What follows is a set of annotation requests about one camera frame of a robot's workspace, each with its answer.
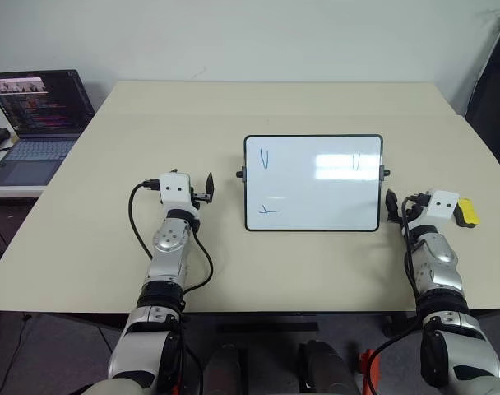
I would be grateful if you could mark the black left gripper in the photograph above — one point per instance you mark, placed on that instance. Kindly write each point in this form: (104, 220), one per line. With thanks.
(201, 198)

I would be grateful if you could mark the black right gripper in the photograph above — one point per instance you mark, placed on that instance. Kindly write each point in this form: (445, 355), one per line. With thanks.
(415, 210)

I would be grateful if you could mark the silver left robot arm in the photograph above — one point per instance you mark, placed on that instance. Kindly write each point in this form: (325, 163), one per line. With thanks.
(168, 243)

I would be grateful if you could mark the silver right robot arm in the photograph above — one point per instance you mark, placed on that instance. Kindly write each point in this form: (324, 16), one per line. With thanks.
(439, 263)

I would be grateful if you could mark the yellow whiteboard eraser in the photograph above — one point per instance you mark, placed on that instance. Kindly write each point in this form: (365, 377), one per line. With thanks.
(467, 209)

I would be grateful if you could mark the black-framed whiteboard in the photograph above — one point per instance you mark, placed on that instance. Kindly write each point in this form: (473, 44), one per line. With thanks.
(311, 193)

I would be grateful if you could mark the black folded panel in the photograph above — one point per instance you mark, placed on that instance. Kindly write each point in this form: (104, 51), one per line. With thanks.
(493, 103)

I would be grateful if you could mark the orange plastic part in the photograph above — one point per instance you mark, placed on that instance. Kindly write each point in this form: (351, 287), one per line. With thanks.
(367, 364)

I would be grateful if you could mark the dark rounded shape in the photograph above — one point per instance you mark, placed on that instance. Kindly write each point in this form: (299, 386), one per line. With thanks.
(326, 368)

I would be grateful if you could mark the open grey laptop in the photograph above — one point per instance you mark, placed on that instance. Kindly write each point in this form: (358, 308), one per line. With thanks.
(40, 108)

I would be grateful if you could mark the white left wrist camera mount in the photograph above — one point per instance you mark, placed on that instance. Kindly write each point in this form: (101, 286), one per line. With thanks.
(176, 181)

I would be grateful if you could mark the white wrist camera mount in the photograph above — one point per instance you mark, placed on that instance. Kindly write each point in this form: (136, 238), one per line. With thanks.
(176, 181)
(441, 215)

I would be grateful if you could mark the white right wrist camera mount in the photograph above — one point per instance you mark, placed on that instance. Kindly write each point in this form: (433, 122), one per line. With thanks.
(441, 215)

